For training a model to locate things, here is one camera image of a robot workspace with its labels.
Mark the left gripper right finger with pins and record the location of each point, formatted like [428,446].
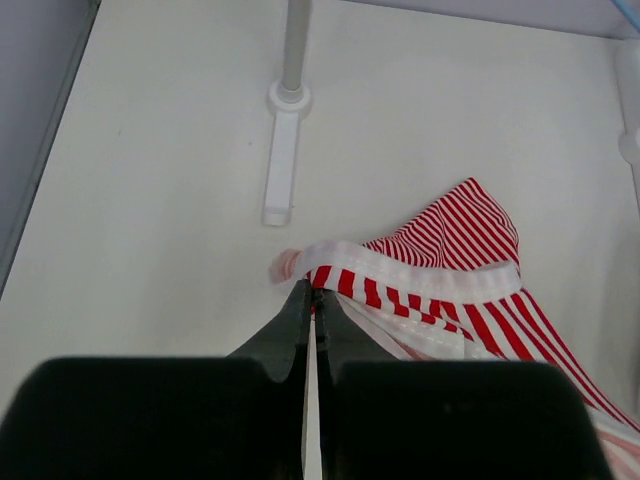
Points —
[384,418]

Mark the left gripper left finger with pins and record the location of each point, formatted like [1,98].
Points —
[233,417]

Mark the red striped tank top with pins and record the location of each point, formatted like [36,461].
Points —
[447,286]

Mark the blue wire hanger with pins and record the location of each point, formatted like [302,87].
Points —
[628,13]

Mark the white and silver clothes rack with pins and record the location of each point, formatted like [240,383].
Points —
[290,99]

